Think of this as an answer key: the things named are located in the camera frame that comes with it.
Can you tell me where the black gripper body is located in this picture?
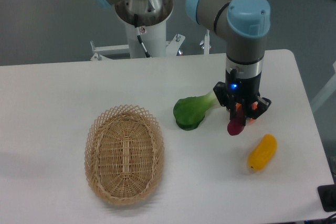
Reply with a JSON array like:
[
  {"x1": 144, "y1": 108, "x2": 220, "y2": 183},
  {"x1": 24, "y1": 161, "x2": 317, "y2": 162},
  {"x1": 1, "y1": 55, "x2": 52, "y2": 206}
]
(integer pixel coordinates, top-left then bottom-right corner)
[{"x1": 213, "y1": 69, "x2": 271, "y2": 120}]

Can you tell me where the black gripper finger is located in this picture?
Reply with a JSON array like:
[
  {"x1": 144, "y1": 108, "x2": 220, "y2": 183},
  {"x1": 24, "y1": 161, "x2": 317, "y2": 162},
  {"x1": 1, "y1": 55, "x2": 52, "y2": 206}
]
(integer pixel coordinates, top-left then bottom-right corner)
[
  {"x1": 241, "y1": 99, "x2": 248, "y2": 126},
  {"x1": 229, "y1": 95, "x2": 237, "y2": 120}
]

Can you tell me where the purple sweet potato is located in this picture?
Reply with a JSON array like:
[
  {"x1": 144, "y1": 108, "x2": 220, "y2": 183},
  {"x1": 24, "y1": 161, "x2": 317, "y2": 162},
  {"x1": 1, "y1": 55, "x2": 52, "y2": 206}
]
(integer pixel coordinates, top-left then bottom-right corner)
[{"x1": 227, "y1": 111, "x2": 246, "y2": 136}]

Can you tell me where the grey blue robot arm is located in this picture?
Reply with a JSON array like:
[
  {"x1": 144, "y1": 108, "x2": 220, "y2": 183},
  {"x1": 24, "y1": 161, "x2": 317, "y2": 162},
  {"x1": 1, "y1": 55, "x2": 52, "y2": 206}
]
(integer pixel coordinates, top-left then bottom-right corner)
[{"x1": 95, "y1": 0, "x2": 271, "y2": 125}]

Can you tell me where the orange toy fruit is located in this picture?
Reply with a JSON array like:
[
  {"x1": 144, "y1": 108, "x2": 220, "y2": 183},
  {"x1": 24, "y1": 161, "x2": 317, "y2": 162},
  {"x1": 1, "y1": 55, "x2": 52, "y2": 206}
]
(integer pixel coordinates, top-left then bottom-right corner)
[{"x1": 235, "y1": 103, "x2": 257, "y2": 121}]

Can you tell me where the green bok choy toy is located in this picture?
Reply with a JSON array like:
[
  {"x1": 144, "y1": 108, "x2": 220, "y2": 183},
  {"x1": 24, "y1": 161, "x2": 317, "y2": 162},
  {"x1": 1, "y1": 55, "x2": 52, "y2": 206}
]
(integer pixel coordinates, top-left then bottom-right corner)
[{"x1": 173, "y1": 91, "x2": 218, "y2": 131}]

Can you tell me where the yellow mango toy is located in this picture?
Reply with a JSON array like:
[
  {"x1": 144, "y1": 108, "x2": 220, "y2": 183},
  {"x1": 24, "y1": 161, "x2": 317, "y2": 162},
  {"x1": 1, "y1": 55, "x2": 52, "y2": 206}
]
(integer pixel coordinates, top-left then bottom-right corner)
[{"x1": 247, "y1": 134, "x2": 277, "y2": 171}]

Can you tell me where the woven wicker basket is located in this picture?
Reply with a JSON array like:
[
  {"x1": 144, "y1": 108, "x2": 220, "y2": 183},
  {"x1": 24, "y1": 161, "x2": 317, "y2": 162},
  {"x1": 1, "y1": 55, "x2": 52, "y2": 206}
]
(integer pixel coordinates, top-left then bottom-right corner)
[{"x1": 84, "y1": 105, "x2": 164, "y2": 206}]

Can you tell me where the black device at edge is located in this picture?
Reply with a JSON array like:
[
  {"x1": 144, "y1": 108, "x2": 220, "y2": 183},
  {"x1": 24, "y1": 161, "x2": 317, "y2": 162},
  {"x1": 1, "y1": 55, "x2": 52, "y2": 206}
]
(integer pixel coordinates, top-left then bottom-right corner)
[{"x1": 317, "y1": 184, "x2": 335, "y2": 212}]

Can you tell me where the white frame leg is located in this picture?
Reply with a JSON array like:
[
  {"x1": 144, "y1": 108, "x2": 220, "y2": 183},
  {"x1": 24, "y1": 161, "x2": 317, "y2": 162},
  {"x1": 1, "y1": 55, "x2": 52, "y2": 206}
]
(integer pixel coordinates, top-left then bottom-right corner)
[{"x1": 310, "y1": 73, "x2": 335, "y2": 113}]

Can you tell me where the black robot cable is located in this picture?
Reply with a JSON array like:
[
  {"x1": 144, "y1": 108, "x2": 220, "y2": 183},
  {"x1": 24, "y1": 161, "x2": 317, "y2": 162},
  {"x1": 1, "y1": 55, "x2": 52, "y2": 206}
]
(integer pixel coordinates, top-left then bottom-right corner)
[{"x1": 133, "y1": 13, "x2": 152, "y2": 58}]

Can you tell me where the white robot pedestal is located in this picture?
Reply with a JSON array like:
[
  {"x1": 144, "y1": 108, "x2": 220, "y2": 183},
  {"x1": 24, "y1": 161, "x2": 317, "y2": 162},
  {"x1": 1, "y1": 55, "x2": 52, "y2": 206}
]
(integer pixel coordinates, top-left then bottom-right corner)
[{"x1": 90, "y1": 0, "x2": 186, "y2": 61}]

